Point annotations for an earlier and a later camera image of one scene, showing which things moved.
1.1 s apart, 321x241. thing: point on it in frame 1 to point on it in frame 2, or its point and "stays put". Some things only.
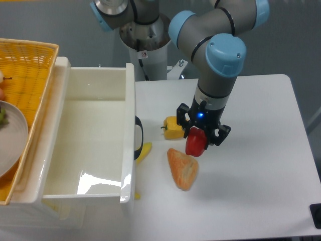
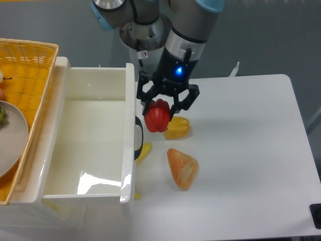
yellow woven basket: [26, 67] stays put
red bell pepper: [196, 142] to [157, 117]
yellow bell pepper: [172, 130] stays put
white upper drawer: [88, 148] stays put
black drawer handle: [137, 152] stays put
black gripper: [201, 116] to [174, 74]
